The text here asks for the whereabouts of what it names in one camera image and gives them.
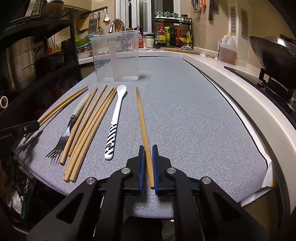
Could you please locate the black shelving rack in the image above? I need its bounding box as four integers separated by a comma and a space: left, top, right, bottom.
1, 18, 81, 99

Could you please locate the round wooden cutting board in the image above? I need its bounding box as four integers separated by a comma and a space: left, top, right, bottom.
160, 47, 200, 55

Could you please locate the white striped ceramic spoon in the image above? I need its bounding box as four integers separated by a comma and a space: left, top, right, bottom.
104, 85, 127, 161

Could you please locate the brown liquid plastic jug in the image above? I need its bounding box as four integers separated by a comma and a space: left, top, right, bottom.
217, 32, 237, 65

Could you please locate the black spice rack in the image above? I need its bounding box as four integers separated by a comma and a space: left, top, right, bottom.
154, 15, 194, 49

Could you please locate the chrome kitchen faucet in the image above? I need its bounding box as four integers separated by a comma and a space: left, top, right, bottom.
108, 19, 125, 34

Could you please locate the black gas stove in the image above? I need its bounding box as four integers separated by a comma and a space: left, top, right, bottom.
223, 66, 296, 130

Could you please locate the white handled metal fork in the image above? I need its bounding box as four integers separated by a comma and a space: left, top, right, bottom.
46, 92, 91, 159

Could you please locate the grey table mat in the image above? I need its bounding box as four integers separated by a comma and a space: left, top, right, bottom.
14, 56, 269, 219

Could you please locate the black metal wok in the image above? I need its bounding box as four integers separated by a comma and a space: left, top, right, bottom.
249, 36, 295, 89

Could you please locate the clear plastic container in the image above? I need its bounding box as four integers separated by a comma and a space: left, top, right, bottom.
91, 30, 139, 82

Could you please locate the green plastic colander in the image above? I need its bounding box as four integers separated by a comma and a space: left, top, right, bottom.
75, 35, 95, 48

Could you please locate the red dish soap bottle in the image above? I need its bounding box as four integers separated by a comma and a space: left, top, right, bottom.
136, 26, 144, 49

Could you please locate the large steel stock pot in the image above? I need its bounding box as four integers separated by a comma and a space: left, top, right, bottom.
4, 37, 36, 92

